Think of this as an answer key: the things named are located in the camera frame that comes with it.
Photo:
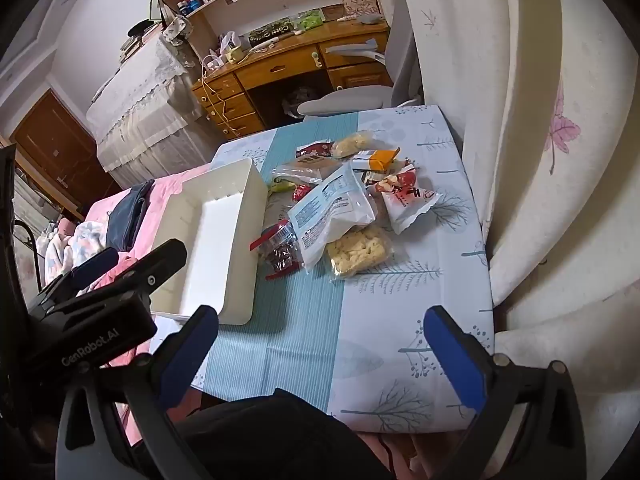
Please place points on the yellow-green snack packet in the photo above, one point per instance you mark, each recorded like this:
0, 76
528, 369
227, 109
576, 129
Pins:
280, 186

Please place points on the pink blanket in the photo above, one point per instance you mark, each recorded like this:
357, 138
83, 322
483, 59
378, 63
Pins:
170, 182

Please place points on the yellow mug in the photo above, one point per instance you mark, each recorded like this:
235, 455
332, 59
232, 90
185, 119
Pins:
232, 54

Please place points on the white lace cover cloth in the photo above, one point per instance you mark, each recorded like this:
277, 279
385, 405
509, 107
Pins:
140, 110

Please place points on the stack of books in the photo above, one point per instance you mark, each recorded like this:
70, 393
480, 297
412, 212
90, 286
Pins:
132, 42

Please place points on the black bag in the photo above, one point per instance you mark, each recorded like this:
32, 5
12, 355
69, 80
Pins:
300, 100

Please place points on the white apple print snack packet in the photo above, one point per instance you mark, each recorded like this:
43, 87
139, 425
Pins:
405, 200

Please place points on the grey computer mouse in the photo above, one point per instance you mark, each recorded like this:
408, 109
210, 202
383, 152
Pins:
370, 20

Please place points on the white plastic bin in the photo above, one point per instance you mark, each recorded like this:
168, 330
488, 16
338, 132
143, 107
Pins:
220, 225

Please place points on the brown wooden door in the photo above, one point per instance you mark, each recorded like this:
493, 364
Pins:
55, 145

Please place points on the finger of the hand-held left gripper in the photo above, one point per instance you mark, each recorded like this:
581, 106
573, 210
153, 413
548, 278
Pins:
160, 260
95, 265

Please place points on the orange white snack packet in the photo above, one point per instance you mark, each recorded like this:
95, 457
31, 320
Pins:
382, 158

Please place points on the round red snack packet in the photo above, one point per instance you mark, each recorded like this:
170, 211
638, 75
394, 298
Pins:
302, 193

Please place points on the large clear yellow crisps packet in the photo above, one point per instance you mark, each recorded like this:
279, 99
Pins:
357, 252

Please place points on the dark printed box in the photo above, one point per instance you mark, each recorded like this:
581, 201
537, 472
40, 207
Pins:
270, 30

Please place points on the wooden desk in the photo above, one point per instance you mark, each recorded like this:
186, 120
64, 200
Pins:
280, 67

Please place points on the red white snack packet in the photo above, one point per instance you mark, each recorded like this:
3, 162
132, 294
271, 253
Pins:
314, 149

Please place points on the large white blue snack packet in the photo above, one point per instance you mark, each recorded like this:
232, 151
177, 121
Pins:
330, 205

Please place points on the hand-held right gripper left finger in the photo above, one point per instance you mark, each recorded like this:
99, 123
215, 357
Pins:
185, 355

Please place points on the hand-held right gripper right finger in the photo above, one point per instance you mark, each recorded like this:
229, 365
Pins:
455, 365

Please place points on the clear red-edged snack packet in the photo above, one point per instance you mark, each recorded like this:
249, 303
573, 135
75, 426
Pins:
280, 255

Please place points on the small clear yellow crisps packet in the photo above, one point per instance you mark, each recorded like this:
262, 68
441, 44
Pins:
352, 142

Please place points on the grey office chair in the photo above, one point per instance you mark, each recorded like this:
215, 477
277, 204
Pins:
400, 50

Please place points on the floral fleece cloth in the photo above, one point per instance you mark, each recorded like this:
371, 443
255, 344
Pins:
75, 245

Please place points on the white patterned bag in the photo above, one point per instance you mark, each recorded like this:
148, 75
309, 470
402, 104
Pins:
357, 2

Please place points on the dark blue clothing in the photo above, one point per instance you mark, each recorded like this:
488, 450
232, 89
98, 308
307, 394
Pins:
127, 215

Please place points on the green packets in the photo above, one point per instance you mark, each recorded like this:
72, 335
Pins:
310, 19

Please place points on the clear zip bag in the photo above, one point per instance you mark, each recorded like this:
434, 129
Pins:
292, 176

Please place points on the floral vase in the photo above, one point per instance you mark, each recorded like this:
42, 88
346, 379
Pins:
175, 27

